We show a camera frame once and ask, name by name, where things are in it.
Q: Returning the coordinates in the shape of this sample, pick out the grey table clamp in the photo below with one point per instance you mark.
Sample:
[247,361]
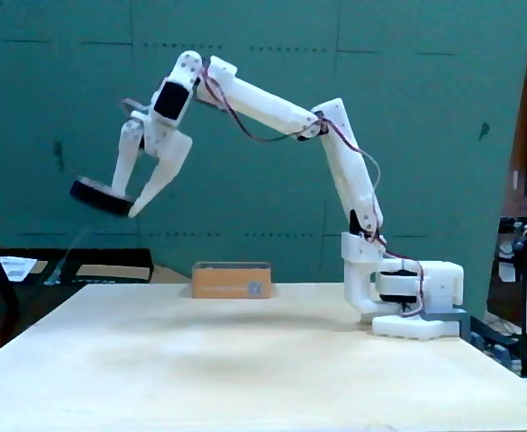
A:
[463,321]

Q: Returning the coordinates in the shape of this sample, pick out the black rectangular frame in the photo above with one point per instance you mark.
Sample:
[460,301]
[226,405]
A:
[110,256]

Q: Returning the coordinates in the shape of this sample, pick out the large green backdrop board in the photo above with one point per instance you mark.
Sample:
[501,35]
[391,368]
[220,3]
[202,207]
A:
[42,112]

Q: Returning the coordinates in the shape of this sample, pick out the black roll of tape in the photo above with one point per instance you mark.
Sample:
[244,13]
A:
[96,195]

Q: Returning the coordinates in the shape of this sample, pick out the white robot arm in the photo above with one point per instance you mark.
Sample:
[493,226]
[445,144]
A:
[263,99]

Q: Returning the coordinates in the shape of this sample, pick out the brown wooden shelf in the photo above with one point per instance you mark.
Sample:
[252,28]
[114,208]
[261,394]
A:
[520,148]

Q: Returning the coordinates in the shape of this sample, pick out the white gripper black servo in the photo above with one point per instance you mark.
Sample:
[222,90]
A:
[160,143]

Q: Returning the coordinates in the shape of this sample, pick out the white paper with code print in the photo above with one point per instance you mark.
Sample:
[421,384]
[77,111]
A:
[17,267]

